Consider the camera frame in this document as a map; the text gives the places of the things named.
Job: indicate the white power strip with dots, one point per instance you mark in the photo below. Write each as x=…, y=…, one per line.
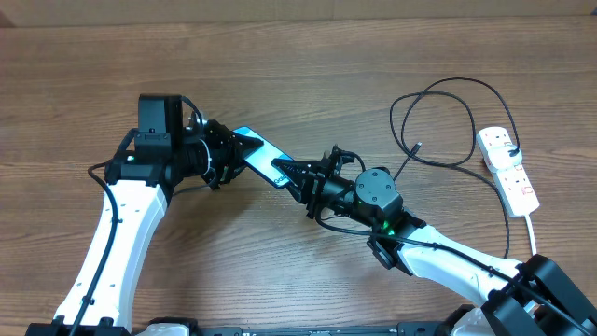
x=514, y=185

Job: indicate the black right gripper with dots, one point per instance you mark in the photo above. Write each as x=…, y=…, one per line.
x=298, y=171

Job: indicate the Samsung Galaxy smartphone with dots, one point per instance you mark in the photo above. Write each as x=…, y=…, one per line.
x=260, y=160

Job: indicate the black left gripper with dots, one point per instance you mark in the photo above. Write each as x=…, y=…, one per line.
x=231, y=150

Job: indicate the white USB charger plug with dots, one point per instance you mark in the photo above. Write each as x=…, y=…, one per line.
x=503, y=157

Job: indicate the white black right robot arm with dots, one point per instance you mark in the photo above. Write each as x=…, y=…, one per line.
x=509, y=297

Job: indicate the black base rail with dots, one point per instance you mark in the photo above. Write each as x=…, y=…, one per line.
x=400, y=329

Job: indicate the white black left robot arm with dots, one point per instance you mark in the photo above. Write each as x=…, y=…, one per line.
x=138, y=183

